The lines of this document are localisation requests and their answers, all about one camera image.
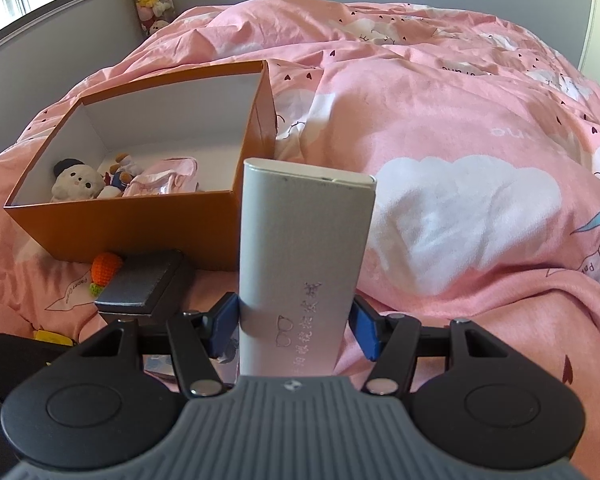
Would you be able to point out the yellow toy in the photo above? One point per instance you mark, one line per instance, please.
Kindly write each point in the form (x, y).
(50, 336)

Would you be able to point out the sailor duck plush toy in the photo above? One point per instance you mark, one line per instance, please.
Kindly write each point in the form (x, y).
(112, 185)

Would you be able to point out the brown and white plush toy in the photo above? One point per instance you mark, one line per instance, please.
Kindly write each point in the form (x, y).
(126, 160)

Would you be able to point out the pink pouch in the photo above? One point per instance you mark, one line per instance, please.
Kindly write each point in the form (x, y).
(165, 177)

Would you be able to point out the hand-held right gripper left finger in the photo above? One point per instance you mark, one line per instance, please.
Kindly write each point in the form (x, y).
(222, 327)

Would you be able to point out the white plush toy black ears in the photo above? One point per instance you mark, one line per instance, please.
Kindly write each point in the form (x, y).
(75, 180)

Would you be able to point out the dark grey box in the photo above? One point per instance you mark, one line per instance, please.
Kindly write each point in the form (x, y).
(140, 275)

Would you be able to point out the orange crochet carrot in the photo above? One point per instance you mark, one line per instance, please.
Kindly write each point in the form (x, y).
(107, 270)

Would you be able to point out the orange cardboard box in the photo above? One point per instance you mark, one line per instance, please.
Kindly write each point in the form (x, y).
(130, 230)

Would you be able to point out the pink printed blanket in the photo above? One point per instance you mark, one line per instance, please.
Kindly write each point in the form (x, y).
(455, 135)

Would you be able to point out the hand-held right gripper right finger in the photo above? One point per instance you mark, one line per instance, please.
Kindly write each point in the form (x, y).
(367, 330)

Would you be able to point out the white glasses case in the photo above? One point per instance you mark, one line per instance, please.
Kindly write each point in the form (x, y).
(300, 240)

